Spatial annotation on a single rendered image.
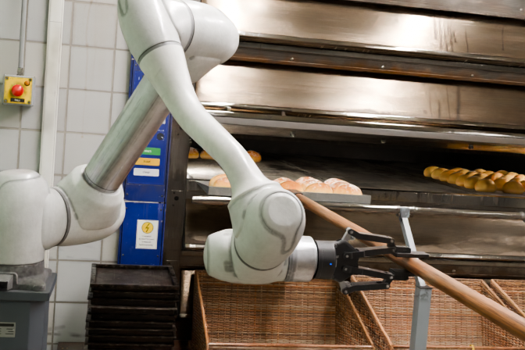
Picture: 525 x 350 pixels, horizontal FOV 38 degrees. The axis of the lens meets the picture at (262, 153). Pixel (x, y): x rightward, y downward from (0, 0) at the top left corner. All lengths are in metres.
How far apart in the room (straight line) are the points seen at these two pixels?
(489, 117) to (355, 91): 0.55
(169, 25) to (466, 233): 1.87
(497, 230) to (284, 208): 2.06
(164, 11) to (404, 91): 1.54
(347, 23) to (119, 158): 1.30
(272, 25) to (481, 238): 1.20
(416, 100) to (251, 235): 1.83
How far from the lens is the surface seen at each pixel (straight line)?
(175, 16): 1.67
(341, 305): 2.91
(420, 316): 2.50
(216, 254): 1.43
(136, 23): 1.64
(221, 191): 2.48
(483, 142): 3.00
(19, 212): 1.92
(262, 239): 1.28
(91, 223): 2.03
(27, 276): 1.96
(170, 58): 1.60
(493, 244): 3.24
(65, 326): 2.93
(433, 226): 3.14
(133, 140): 1.90
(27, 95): 2.73
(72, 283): 2.88
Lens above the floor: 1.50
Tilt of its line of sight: 4 degrees down
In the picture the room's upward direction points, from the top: 5 degrees clockwise
